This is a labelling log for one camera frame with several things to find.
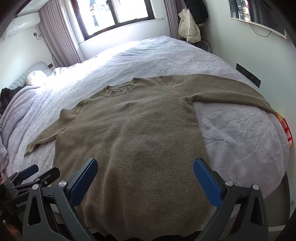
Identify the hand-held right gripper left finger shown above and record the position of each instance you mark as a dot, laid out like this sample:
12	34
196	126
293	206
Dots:
83	184

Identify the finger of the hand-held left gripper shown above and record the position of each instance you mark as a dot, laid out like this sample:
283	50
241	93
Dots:
27	172
47	176

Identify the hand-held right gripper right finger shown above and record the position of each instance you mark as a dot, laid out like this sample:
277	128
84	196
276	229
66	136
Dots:
208	184

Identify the brown knit sweater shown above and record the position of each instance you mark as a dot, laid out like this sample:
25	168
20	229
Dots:
143	143

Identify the dark clothes pile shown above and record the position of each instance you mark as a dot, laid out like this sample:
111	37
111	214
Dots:
8	98

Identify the lilac striped duvet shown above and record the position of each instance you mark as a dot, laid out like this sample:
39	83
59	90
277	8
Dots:
16	115

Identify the white pillow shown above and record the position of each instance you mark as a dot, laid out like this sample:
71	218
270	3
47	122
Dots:
37	78

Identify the red and yellow box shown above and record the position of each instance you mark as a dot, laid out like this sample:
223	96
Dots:
285	126

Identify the lilac pleated curtain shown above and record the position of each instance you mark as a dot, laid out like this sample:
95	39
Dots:
60	32
171	18

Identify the white air conditioner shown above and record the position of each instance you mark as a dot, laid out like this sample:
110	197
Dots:
22	24

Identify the cream puffer jacket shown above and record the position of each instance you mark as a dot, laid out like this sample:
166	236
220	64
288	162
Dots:
188	27

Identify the dark framed window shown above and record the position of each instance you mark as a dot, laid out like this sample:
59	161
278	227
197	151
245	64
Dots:
113	14

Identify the black hanging jacket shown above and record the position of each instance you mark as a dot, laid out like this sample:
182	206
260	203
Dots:
196	10

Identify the black wall strip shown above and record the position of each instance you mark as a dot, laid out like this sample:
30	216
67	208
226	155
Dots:
248	75

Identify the wall socket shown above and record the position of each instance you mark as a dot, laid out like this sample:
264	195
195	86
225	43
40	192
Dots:
35	34

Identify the white wall shelf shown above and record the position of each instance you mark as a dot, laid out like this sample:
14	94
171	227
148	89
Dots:
256	14

